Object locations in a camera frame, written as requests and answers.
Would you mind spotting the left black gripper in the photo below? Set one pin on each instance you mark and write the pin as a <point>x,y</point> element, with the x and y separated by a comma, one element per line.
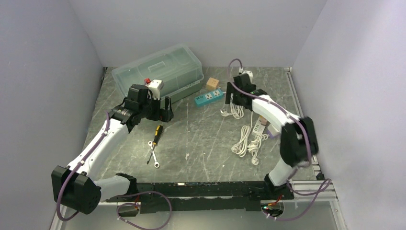
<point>159,110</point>

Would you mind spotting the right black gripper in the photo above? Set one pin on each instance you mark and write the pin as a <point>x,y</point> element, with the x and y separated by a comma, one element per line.
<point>231,96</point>

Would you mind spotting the teal power strip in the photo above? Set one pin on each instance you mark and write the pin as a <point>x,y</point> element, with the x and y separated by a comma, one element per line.
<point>209,97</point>

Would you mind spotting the beige cube plug adapter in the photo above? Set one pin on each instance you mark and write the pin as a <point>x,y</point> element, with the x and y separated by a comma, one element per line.
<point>212,84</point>

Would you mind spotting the white power strip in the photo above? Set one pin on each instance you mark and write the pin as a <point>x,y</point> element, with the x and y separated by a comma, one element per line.
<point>258,128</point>

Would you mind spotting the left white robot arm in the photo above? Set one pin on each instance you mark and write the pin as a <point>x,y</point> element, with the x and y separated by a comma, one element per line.
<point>73,185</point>

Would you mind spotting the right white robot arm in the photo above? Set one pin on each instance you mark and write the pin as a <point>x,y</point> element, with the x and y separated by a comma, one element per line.
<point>298,143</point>

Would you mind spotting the yellow black screwdriver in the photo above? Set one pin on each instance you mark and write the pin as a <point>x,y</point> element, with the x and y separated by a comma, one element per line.
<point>158,134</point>

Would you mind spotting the clear plastic storage box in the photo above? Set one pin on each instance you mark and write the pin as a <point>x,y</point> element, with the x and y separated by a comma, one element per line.
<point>177,66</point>

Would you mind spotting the silver combination wrench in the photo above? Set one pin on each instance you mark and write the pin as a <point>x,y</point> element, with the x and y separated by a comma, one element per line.
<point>152,155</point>

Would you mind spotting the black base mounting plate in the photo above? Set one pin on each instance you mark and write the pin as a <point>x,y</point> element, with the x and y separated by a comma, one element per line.
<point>195,196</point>

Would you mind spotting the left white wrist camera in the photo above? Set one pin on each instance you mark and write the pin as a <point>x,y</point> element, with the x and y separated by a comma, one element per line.
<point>155,86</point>

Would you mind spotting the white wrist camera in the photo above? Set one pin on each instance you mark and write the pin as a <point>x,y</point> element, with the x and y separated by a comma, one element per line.
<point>155,86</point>
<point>249,73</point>

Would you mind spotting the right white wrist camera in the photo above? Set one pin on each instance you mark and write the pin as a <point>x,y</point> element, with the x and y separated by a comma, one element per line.
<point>249,73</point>

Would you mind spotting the aluminium frame rail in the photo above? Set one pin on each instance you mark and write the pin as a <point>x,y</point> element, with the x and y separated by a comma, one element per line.
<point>74,187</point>

